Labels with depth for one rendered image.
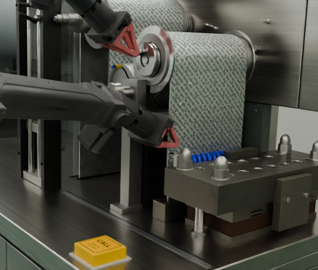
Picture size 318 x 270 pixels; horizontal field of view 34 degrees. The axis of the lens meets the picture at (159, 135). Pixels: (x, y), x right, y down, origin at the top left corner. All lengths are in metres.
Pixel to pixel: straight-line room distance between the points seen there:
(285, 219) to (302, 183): 0.09
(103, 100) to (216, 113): 0.39
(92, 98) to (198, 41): 0.38
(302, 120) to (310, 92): 2.91
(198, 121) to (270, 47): 0.29
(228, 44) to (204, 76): 0.11
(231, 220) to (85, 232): 0.30
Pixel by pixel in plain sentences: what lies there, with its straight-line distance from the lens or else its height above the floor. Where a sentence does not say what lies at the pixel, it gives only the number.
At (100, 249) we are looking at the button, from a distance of 0.95.
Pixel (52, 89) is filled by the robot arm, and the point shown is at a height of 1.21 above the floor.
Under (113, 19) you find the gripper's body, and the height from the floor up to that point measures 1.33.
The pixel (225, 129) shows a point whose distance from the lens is 1.25.
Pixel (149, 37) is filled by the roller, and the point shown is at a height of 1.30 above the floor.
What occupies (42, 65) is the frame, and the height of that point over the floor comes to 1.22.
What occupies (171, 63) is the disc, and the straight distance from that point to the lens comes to 1.11.
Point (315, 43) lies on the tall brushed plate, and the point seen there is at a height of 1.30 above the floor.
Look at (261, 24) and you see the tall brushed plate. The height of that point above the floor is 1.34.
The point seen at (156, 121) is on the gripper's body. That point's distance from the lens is 1.07.
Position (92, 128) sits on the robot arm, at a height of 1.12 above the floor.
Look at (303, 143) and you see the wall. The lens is 4.20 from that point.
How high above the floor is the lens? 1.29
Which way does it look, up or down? 10 degrees down
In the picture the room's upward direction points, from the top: 2 degrees clockwise
